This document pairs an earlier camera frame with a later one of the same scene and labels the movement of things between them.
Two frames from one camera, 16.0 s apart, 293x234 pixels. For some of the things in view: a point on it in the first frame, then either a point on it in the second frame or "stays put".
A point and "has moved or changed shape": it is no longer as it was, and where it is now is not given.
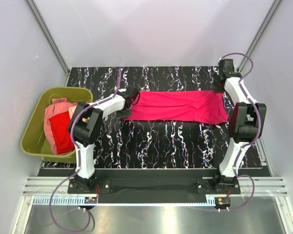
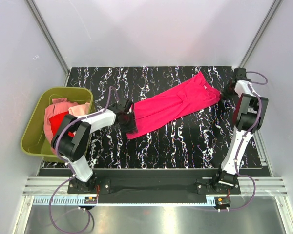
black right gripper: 218,89 → 224,96
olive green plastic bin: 33,142 stays put
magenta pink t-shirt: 195,107 has moved or changed shape
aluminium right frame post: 259,33 stays put
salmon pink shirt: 58,106 stays put
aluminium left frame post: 50,39 stays put
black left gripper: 123,116 → 128,129
